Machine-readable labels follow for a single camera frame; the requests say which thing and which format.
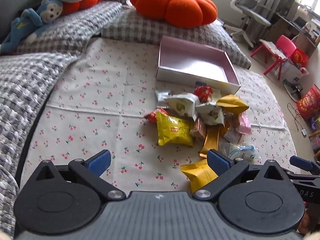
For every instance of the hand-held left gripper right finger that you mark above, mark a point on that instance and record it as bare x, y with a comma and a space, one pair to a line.
218, 162

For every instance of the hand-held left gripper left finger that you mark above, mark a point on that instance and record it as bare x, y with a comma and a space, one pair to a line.
100, 161

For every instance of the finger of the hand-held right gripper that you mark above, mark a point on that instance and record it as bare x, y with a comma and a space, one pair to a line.
300, 161

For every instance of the clear white blue snack packet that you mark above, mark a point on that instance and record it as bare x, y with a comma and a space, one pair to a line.
242, 151

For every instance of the white triangular snack packet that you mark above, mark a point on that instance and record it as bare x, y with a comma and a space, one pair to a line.
182, 105
211, 113

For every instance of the large yellow snack packet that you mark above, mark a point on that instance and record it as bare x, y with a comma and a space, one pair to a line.
172, 130

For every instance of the pink cardboard box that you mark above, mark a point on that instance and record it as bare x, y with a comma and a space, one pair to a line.
195, 60

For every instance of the gold snack packet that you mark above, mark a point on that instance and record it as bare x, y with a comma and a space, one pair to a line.
211, 140

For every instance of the small yellow snack packet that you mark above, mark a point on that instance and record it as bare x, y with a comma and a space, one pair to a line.
197, 175

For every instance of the white pink snack packet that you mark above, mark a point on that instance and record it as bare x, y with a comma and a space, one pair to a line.
231, 135

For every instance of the brown pink snack packet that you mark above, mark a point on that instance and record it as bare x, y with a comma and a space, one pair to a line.
197, 130

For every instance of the large red printed bag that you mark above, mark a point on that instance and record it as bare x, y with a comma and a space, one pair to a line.
308, 102

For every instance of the mustard triangular snack packet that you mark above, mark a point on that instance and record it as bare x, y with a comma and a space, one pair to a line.
232, 103

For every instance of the red snack packet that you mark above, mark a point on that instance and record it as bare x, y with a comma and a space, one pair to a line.
151, 116
203, 92

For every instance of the silver white snack packet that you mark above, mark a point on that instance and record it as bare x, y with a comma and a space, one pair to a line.
161, 97

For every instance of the white cardboard carton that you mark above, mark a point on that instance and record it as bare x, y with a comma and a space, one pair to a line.
290, 71

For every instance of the small red printed bag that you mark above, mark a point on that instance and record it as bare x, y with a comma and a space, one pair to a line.
300, 57

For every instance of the grey checked blanket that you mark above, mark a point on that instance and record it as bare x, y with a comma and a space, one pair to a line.
25, 85

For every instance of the red plastic chair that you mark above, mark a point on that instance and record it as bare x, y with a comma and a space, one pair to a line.
285, 43

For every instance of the cluttered wooden desk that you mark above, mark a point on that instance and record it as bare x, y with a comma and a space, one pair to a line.
300, 25

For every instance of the grey checked quilted cushion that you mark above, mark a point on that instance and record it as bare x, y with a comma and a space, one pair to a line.
140, 27

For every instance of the grey office chair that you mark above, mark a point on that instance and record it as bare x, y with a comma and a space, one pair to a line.
252, 15

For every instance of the blue monkey plush toy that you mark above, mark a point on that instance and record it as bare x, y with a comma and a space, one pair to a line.
27, 22

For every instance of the small orange pumpkin cushion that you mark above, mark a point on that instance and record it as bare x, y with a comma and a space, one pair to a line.
85, 2

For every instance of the large orange pumpkin cushion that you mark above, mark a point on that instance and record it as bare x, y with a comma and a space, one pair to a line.
175, 5

